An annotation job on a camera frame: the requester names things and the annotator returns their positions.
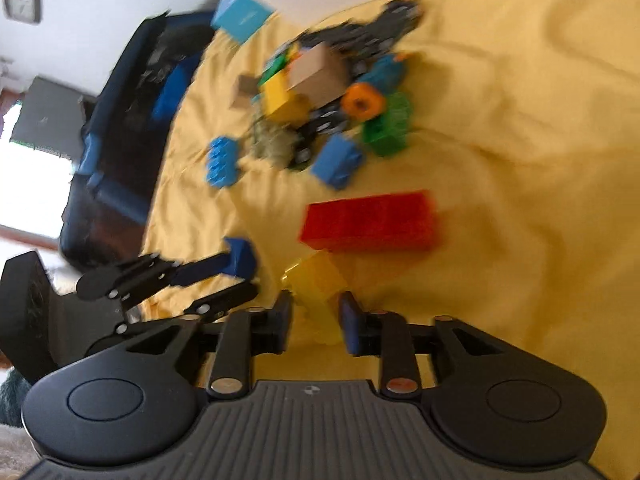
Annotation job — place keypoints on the green building brick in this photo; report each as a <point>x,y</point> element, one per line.
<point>274,66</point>

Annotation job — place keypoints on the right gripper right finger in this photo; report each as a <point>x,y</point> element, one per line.
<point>386,336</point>

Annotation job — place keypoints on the orange building brick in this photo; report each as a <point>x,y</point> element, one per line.
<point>363,102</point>

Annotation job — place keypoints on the blue building brick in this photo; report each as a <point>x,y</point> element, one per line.
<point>338,160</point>

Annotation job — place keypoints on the black toy car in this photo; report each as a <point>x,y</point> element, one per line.
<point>310,137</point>
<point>362,40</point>

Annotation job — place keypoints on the wall picture frame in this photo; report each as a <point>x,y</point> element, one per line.
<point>23,11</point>

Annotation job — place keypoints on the light blue studded brick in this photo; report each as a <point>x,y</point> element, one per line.
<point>222,168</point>

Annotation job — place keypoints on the green transparent brick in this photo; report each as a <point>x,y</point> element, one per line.
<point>386,135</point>

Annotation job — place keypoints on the yellow small building brick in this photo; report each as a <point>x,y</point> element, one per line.
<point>283,105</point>

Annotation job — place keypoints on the green frog eraser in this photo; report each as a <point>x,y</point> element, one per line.
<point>273,142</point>

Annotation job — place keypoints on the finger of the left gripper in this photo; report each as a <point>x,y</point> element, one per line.
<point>209,308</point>
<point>141,278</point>

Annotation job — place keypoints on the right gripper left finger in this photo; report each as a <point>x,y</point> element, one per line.
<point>248,333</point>

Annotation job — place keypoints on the light blue cardboard box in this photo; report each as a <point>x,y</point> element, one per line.
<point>240,19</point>

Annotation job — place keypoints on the yellow quilted cloth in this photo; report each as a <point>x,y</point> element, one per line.
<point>525,129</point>

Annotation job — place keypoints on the red large building brick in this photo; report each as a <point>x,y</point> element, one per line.
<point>397,222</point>

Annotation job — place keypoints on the yellow transparent brick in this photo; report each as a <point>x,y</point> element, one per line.
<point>316,286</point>

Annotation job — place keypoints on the dark blue bag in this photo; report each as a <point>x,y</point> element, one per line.
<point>125,136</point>

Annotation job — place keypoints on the wooden cube block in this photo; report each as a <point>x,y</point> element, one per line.
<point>320,74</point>

